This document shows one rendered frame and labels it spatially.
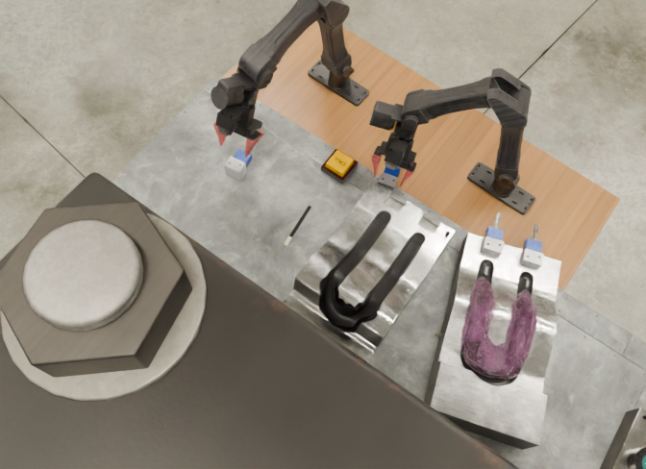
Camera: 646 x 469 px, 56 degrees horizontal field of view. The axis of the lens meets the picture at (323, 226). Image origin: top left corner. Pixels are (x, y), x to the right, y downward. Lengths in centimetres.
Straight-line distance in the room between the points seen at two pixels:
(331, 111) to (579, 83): 170
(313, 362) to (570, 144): 279
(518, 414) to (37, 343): 131
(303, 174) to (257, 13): 162
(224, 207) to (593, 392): 110
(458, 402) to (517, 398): 14
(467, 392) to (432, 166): 69
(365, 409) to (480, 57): 296
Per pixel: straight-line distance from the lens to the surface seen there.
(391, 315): 150
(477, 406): 152
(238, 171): 173
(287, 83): 197
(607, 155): 313
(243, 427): 34
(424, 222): 168
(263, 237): 169
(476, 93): 151
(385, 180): 173
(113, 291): 32
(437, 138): 191
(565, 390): 172
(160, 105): 296
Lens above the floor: 235
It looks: 65 degrees down
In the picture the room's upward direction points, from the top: 7 degrees clockwise
